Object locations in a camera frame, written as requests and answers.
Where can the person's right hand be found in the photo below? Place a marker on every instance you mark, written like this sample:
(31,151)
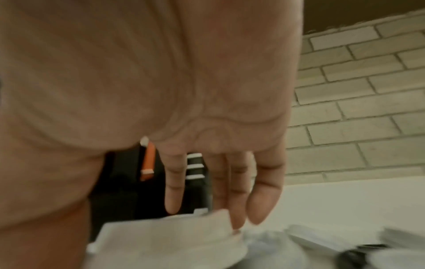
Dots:
(132,78)

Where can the black cup holder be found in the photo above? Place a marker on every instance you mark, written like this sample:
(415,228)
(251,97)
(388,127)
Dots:
(126,197)

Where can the white lids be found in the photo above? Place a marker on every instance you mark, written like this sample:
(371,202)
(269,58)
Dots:
(166,236)

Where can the stack of red paper cups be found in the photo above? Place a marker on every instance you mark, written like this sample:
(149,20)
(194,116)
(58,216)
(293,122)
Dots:
(147,162)

